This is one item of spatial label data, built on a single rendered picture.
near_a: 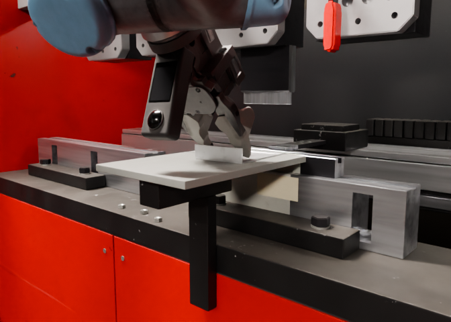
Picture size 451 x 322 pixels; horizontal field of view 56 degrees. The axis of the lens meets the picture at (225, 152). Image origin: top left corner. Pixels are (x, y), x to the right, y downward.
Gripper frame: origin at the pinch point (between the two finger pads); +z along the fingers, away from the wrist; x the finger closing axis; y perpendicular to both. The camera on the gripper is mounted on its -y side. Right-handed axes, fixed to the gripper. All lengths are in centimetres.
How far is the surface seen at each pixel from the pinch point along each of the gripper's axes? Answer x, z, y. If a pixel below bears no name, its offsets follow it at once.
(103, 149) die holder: 46.2, 12.9, 8.2
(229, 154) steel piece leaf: -2.3, -1.5, -1.5
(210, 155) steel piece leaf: 1.2, -1.2, -1.9
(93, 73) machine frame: 83, 14, 41
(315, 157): -9.8, 7.6, 7.2
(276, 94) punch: -1.5, 1.6, 15.2
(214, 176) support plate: -6.1, -6.2, -9.2
